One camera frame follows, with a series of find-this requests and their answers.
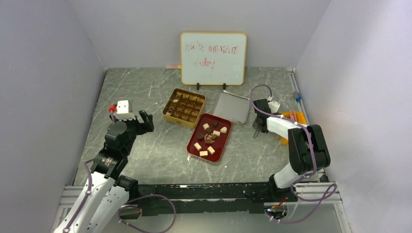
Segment gold chocolate tin box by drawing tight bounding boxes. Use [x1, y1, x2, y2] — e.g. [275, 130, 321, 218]
[162, 88, 206, 129]

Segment metal tweezers with pink grips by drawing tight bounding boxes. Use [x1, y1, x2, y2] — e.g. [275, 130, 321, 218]
[253, 127, 260, 138]

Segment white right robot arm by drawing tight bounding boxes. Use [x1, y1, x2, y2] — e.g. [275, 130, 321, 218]
[252, 99, 330, 201]

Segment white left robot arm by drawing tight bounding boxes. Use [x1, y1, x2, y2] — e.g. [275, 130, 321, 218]
[55, 111, 154, 233]

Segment yellow plastic bin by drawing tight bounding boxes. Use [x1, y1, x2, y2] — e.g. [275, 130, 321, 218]
[281, 111, 308, 125]

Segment red rectangular tray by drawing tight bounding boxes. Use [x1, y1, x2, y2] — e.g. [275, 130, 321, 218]
[187, 114, 232, 163]

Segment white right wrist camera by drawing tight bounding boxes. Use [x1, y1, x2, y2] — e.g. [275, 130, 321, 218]
[268, 96, 280, 114]

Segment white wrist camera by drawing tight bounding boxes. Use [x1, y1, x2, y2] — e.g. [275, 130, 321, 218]
[109, 100, 136, 122]
[268, 96, 280, 114]

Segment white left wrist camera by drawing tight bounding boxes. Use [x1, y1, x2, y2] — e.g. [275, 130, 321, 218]
[109, 100, 136, 122]

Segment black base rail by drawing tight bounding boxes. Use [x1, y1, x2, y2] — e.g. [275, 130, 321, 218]
[113, 182, 298, 216]

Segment whiteboard with yellow frame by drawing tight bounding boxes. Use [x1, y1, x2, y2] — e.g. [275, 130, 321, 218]
[180, 32, 247, 86]

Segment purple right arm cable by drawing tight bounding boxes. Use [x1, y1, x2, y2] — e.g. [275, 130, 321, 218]
[249, 84, 338, 225]

